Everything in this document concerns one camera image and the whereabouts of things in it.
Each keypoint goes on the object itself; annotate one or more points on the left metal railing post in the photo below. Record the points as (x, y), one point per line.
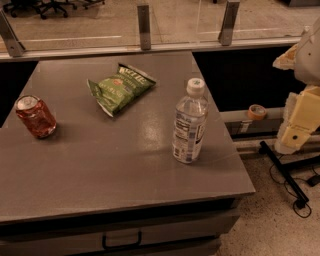
(13, 45)

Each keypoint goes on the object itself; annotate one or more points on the red coke can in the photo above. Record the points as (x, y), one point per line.
(35, 115)

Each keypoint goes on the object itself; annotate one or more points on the black office chair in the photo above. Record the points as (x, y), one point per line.
(41, 7)

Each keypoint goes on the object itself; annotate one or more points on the orange tape roll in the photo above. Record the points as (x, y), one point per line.
(256, 112)

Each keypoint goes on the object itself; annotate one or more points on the grey cabinet drawer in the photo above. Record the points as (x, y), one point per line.
(195, 234)

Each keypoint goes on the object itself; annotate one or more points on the green chip bag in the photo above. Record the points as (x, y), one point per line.
(119, 90)

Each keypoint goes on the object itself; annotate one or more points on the clear plastic water bottle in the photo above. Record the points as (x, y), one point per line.
(190, 122)

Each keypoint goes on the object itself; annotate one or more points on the black stand leg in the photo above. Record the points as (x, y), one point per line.
(302, 199)

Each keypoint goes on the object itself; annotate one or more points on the middle metal railing post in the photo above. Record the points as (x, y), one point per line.
(144, 26)

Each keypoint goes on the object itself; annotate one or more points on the right metal railing post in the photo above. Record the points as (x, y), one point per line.
(229, 19)

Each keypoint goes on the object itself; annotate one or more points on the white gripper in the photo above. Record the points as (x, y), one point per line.
(309, 61)

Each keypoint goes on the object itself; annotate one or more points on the metal railing post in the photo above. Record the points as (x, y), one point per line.
(229, 19)
(13, 45)
(144, 26)

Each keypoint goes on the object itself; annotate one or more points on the black drawer handle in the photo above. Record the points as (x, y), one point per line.
(118, 240)

